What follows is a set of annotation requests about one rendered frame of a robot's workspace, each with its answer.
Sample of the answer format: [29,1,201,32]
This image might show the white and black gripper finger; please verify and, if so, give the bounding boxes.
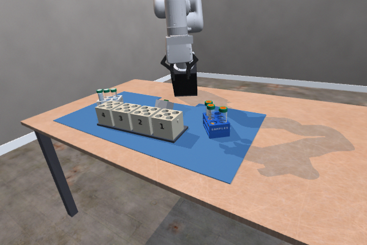
[161,55,175,81]
[186,54,198,80]

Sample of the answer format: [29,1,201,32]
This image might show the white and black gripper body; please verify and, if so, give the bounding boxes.
[165,39,193,64]

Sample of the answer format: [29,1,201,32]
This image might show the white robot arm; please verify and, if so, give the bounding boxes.
[153,0,204,72]

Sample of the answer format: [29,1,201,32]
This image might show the blue flat mat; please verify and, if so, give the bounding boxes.
[53,91,266,184]

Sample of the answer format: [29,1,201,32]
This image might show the blue tube rack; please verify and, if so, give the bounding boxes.
[203,111,230,139]

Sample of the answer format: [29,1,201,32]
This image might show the white tube rack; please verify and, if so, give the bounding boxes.
[96,95,124,106]

